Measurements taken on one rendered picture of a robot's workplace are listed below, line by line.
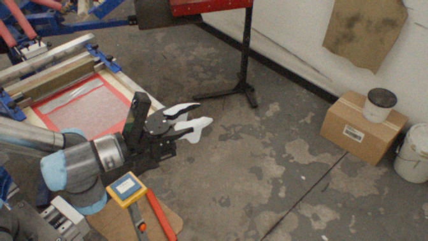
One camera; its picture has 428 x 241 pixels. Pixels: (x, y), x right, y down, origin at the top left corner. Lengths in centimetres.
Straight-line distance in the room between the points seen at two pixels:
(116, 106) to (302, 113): 186
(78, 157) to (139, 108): 16
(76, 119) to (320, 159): 190
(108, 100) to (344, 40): 188
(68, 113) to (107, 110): 20
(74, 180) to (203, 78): 283
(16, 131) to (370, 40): 248
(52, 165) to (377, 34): 246
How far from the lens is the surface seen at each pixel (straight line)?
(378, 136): 284
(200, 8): 246
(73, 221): 124
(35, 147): 85
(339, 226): 265
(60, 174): 74
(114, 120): 183
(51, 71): 220
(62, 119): 192
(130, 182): 156
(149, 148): 78
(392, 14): 276
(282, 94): 338
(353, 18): 287
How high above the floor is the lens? 224
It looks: 47 degrees down
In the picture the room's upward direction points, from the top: straight up
